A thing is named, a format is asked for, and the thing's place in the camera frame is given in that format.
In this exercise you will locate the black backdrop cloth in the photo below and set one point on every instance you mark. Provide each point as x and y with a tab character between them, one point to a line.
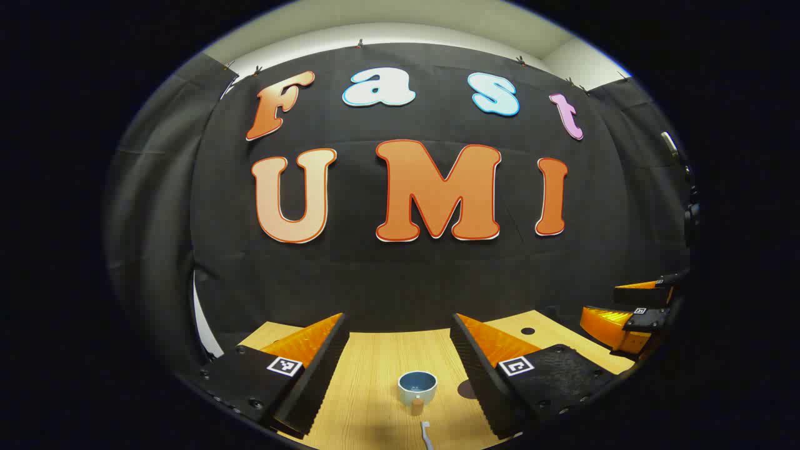
406	281

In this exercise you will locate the wooden desktop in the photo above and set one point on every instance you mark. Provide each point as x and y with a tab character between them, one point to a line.
381	356

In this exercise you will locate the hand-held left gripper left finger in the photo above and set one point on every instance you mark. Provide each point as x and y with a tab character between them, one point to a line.
325	369

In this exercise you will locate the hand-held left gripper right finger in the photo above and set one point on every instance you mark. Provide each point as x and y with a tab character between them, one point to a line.
478	369

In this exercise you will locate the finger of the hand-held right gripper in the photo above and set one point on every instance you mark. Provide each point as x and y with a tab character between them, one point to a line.
644	294
609	325

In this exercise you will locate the dark brown round coaster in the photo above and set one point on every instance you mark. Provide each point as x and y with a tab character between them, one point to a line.
465	389

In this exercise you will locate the white toothbrush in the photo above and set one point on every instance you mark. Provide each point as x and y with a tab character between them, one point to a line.
426	434

